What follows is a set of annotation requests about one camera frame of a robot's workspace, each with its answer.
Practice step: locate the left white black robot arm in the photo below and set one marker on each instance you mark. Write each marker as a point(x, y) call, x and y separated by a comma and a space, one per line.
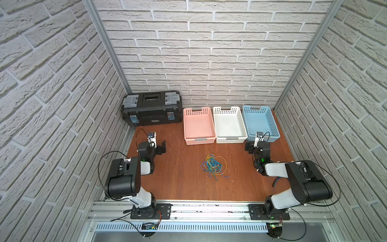
point(123, 182)

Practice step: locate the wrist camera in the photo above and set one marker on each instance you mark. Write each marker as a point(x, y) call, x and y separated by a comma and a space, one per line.
point(259, 139)
point(152, 139)

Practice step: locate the blue perforated basket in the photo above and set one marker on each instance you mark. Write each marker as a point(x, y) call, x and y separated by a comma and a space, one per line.
point(260, 119)

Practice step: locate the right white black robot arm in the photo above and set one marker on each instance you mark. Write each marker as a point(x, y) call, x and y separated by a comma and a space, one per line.
point(307, 183)

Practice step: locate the white perforated basket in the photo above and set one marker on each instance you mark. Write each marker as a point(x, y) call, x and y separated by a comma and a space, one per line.
point(229, 125)

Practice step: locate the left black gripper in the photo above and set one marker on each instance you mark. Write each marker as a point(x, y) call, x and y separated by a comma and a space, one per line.
point(160, 148)

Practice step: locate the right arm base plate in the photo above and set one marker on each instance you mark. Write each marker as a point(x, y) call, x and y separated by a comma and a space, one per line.
point(267, 212)

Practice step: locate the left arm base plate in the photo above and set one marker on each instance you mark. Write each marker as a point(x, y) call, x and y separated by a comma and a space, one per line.
point(157, 211)

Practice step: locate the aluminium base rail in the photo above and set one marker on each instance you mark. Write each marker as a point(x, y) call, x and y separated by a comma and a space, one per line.
point(192, 216)

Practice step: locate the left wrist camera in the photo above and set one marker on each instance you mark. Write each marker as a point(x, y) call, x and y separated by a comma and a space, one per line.
point(152, 139)

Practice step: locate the black plastic toolbox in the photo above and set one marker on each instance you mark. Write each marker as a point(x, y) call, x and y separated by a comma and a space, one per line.
point(152, 108)

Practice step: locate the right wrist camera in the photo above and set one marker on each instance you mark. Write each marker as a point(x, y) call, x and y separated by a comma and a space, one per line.
point(259, 139)

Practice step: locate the pink perforated basket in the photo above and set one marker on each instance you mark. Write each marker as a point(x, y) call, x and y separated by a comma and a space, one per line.
point(199, 126)

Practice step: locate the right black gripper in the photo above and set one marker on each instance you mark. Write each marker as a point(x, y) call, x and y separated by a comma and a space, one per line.
point(250, 145)

